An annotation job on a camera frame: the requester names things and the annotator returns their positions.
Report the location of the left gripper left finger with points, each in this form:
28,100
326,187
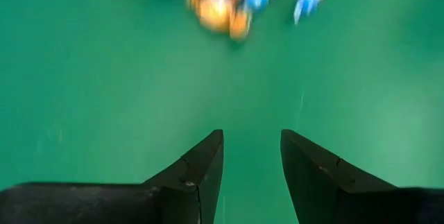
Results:
104,203

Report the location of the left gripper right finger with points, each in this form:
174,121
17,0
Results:
347,203

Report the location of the green table mat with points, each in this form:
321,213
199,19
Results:
104,95

